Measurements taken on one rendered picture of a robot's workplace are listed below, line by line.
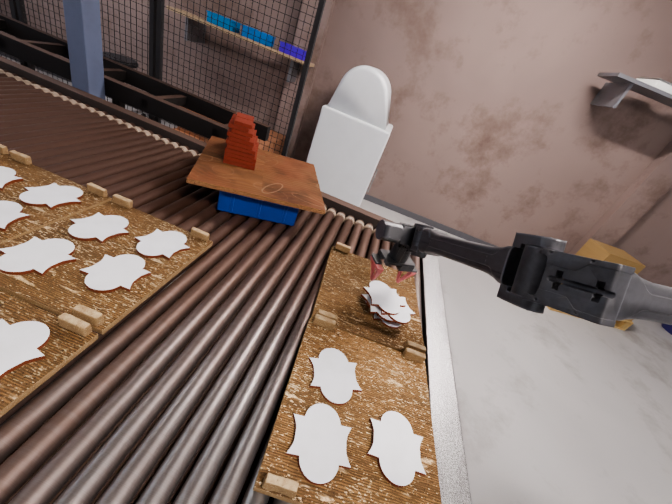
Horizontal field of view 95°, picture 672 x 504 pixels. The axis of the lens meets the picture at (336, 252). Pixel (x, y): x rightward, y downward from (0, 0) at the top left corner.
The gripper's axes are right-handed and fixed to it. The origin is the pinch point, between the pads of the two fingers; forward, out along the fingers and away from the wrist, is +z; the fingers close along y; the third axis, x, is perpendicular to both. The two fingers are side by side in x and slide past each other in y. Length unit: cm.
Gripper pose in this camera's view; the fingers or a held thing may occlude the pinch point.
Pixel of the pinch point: (385, 279)
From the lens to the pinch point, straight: 100.4
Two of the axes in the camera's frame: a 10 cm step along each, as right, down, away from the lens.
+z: -3.3, 7.8, 5.4
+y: -9.1, -1.1, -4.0
